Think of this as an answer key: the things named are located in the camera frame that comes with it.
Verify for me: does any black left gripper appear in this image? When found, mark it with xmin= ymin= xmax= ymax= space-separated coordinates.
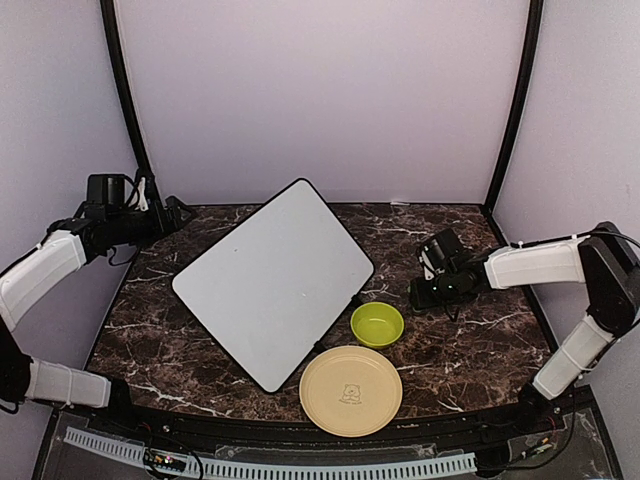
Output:
xmin=107 ymin=195 xmax=196 ymax=249

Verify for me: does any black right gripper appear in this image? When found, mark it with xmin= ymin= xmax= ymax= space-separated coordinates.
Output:
xmin=410 ymin=270 xmax=461 ymax=310

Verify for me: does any white whiteboard with black frame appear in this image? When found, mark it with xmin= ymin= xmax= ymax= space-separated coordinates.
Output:
xmin=172 ymin=179 xmax=375 ymax=393

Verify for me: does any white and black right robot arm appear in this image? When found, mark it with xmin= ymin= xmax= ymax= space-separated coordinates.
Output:
xmin=408 ymin=222 xmax=639 ymax=434

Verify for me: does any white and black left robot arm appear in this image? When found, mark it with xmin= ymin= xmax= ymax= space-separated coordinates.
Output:
xmin=1 ymin=173 xmax=196 ymax=436

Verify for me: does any green bowl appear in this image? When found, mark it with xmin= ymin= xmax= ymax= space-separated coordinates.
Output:
xmin=350 ymin=302 xmax=405 ymax=349

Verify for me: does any beige round plate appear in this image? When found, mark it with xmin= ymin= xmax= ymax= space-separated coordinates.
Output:
xmin=299 ymin=346 xmax=403 ymax=438

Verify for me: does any left wrist camera with cables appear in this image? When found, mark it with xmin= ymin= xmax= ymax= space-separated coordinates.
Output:
xmin=125 ymin=169 xmax=162 ymax=212

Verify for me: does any black left corner post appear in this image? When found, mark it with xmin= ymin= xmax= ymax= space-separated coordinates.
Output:
xmin=99 ymin=0 xmax=161 ymax=202

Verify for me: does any black corner post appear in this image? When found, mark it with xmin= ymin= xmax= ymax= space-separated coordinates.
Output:
xmin=99 ymin=0 xmax=161 ymax=202
xmin=482 ymin=0 xmax=544 ymax=217

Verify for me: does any black curved front rail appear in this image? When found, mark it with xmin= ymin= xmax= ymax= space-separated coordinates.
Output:
xmin=89 ymin=386 xmax=595 ymax=452

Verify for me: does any white slotted cable duct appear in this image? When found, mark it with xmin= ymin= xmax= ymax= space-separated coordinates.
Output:
xmin=63 ymin=427 xmax=477 ymax=479

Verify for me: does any black right corner post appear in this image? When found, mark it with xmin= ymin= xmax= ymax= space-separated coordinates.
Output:
xmin=482 ymin=0 xmax=544 ymax=217

